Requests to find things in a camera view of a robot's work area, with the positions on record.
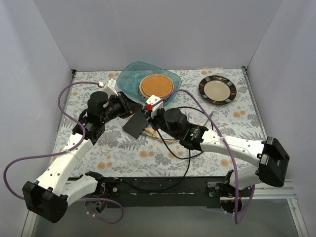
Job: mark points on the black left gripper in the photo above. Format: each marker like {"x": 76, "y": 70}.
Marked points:
{"x": 124, "y": 104}

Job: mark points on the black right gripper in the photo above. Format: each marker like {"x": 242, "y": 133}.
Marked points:
{"x": 152, "y": 117}

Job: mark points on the black network switch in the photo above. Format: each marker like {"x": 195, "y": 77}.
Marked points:
{"x": 136, "y": 125}

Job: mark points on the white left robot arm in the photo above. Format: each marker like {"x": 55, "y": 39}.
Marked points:
{"x": 50, "y": 195}

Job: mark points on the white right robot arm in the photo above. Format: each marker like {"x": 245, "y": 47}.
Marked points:
{"x": 268, "y": 160}

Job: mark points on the teal plastic container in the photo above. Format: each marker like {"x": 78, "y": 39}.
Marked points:
{"x": 130, "y": 78}

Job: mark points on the orange woven coaster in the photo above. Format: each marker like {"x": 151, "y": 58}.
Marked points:
{"x": 157, "y": 77}

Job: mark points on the striped cream bowl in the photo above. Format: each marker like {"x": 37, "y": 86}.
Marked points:
{"x": 158, "y": 88}

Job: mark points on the dark rimmed ceramic plate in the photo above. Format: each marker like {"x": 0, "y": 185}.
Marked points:
{"x": 217, "y": 90}

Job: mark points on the floral table mat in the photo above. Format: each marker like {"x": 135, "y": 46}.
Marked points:
{"x": 118, "y": 154}

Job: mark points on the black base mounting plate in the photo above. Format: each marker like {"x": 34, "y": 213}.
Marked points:
{"x": 165, "y": 191}

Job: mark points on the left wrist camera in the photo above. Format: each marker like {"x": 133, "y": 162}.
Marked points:
{"x": 109, "y": 87}

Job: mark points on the aluminium frame rail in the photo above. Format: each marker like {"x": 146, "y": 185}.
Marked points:
{"x": 274, "y": 212}

